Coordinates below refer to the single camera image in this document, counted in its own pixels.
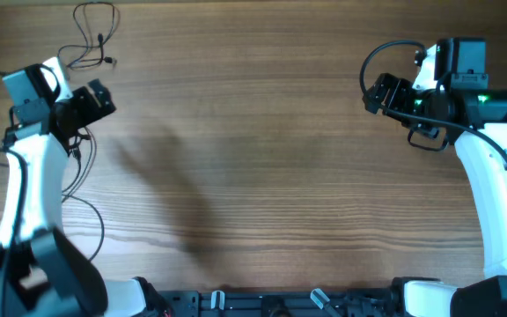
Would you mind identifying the black cable bundle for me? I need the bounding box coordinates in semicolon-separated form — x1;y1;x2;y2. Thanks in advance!
0;125;106;263

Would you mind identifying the separated thin black cable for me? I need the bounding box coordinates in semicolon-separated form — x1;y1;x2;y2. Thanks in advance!
56;1;121;71

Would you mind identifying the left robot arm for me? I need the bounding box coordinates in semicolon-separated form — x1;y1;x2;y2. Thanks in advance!
0;57;115;316

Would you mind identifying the right camera black cable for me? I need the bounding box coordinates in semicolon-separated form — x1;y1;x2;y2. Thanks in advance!
358;40;507;256

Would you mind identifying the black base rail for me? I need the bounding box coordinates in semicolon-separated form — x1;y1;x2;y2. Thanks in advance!
103;276;457;317

